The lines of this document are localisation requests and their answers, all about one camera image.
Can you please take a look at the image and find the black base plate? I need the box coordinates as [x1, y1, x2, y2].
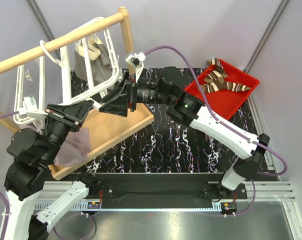
[73, 172, 247, 210]

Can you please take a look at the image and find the brown striped sock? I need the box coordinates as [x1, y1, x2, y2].
[201, 58, 251, 94]
[197, 70, 228, 94]

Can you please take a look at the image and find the brown striped sock right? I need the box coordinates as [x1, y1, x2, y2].
[201, 58, 251, 94]

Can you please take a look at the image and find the purple cable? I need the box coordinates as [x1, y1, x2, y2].
[0, 111, 19, 240]
[143, 45, 288, 217]

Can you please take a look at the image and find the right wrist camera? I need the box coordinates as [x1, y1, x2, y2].
[125, 52, 146, 83]

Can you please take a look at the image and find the white plastic sock hanger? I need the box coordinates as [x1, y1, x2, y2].
[13, 28, 122, 130]

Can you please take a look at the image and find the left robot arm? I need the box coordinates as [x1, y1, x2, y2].
[0, 100, 102, 240]

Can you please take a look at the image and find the brown striped sock left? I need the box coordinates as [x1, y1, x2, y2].
[197, 70, 228, 94]

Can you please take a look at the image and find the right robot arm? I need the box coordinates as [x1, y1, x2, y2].
[98, 72, 270, 199]

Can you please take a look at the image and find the grey beige hanging sock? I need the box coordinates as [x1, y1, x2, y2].
[74, 36, 112, 85]

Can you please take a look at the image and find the aluminium rail frame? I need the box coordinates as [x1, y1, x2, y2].
[33, 74, 302, 240]

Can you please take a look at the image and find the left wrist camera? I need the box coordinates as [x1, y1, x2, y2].
[13, 95, 47, 125]

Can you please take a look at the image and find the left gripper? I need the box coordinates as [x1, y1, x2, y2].
[42, 98, 96, 162]

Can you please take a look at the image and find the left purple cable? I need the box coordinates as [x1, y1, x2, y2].
[0, 111, 19, 240]

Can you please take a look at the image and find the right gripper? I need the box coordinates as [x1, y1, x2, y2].
[99, 70, 174, 118]

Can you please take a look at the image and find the red plastic tray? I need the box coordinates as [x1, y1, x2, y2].
[197, 58, 260, 120]

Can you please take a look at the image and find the lilac sock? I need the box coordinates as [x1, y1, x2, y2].
[19, 123, 92, 167]

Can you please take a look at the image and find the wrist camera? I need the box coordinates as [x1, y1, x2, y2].
[125, 52, 146, 83]
[13, 95, 47, 125]

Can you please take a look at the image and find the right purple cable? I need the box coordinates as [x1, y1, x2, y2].
[143, 45, 288, 217]

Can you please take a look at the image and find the wooden drying rack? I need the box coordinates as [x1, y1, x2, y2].
[0, 6, 156, 181]

